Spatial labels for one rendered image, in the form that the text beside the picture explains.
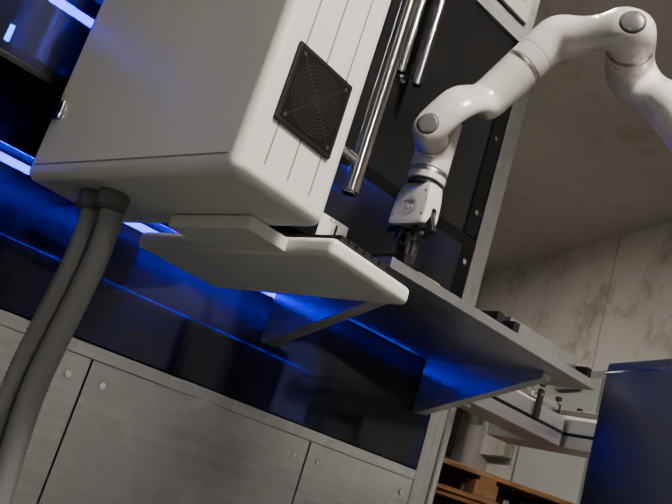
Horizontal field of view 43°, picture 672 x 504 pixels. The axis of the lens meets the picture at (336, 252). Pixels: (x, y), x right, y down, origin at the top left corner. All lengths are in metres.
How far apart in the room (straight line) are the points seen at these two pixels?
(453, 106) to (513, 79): 0.17
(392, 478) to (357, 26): 1.18
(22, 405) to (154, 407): 0.43
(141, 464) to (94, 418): 0.13
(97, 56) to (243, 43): 0.36
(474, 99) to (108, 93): 0.78
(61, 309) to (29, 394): 0.13
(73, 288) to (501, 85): 1.02
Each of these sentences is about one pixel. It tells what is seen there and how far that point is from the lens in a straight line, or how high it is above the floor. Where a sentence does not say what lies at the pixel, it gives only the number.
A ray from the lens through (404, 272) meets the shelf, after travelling 1.48.
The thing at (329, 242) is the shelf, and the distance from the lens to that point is 1.19.
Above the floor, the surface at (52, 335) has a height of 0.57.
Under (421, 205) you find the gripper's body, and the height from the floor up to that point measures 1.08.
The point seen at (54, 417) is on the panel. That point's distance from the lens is 1.56.
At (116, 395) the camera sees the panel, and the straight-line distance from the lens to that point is 1.61.
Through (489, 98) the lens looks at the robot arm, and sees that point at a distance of 1.85.
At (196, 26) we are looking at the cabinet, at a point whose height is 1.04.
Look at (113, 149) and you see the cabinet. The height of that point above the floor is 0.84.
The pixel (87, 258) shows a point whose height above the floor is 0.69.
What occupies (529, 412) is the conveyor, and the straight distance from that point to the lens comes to 2.68.
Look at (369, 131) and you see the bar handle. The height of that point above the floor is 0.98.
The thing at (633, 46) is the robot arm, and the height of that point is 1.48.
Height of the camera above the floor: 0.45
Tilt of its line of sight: 16 degrees up
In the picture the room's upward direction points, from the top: 17 degrees clockwise
